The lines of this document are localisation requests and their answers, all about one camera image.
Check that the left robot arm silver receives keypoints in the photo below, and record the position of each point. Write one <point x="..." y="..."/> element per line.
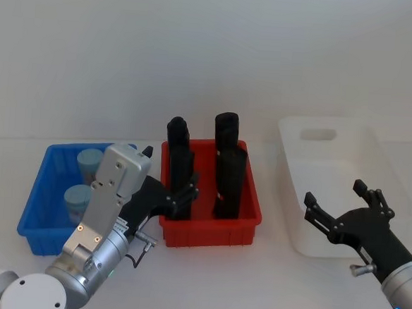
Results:
<point x="89" y="252"/>

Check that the light blue cup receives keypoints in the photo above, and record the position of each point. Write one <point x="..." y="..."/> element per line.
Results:
<point x="77" y="202"/>
<point x="88" y="162"/>

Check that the blue plastic bin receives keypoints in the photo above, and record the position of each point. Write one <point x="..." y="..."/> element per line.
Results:
<point x="47" y="200"/>

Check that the white plastic bin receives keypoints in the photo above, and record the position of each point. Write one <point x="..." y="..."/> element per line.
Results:
<point x="317" y="176"/>

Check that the red plastic bin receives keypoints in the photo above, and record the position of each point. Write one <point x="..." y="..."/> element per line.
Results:
<point x="200" y="232"/>

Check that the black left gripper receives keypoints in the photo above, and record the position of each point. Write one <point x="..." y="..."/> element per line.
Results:
<point x="149" y="200"/>

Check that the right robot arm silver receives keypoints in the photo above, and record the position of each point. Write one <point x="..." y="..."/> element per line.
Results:
<point x="405" y="281"/>

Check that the black cylindrical bottle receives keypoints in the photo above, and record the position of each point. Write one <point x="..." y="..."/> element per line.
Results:
<point x="226" y="131"/>
<point x="177" y="135"/>
<point x="229" y="184"/>
<point x="181" y="170"/>

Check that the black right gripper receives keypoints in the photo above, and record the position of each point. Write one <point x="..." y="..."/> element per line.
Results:
<point x="370" y="229"/>

